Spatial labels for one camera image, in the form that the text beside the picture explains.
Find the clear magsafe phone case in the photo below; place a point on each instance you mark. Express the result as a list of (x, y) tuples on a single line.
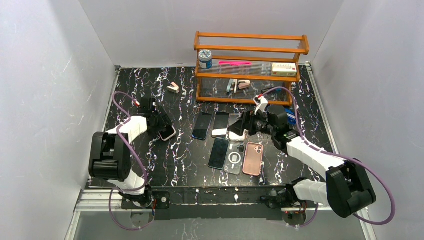
[(238, 125)]

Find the light blue stapler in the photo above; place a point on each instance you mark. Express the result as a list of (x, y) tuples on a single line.
[(230, 86)]

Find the clear grey phone case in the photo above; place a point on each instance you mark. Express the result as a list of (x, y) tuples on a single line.
[(234, 158)]

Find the blue jar with white lid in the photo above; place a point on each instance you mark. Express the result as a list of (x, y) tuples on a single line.
[(205, 59)]

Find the pink utility knife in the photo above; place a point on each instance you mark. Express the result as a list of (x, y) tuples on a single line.
[(235, 63)]

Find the white cardboard box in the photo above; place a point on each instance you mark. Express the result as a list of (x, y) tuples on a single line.
[(283, 69)]

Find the phone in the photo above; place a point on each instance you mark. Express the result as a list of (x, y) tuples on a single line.
[(167, 133), (218, 153), (202, 124), (220, 125)]

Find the black marker pen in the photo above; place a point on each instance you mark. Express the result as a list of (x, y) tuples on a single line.
[(268, 90)]

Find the pink phone case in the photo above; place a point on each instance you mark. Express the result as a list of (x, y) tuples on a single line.
[(253, 159)]

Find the blue phone case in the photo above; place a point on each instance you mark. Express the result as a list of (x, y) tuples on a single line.
[(291, 118)]

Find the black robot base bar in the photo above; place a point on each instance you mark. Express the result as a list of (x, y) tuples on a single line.
[(246, 202)]

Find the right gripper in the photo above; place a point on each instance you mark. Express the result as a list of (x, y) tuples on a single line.
[(247, 122)]

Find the pink white stapler on table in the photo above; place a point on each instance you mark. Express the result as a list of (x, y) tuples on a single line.
[(173, 87)]

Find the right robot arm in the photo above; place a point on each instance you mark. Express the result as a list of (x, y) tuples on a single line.
[(346, 187)]

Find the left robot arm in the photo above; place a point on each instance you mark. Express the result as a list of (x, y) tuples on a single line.
[(110, 154)]

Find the orange wooden shelf rack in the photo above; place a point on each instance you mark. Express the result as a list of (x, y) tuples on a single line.
[(260, 49)]

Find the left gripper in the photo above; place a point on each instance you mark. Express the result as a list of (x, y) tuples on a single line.
[(164, 124)]

